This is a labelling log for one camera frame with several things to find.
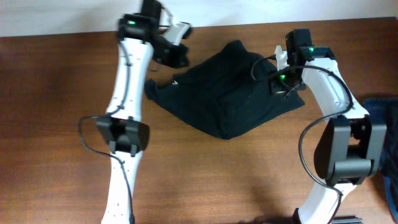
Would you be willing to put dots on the black nike t-shirt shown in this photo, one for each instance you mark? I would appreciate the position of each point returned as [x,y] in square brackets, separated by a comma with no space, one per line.
[225,96]

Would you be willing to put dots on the blue denim jeans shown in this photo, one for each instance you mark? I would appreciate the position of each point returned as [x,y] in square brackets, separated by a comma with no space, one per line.
[386,108]

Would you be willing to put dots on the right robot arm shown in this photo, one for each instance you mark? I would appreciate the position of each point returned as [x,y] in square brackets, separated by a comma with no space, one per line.
[350,147]

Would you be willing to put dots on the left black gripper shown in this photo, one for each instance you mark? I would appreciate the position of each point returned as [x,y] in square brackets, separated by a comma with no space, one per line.
[182,61]

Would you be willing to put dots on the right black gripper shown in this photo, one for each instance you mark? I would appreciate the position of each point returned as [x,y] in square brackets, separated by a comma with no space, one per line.
[277,87]

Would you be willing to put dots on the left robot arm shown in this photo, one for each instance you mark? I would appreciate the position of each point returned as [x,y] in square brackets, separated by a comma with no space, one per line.
[150,34]

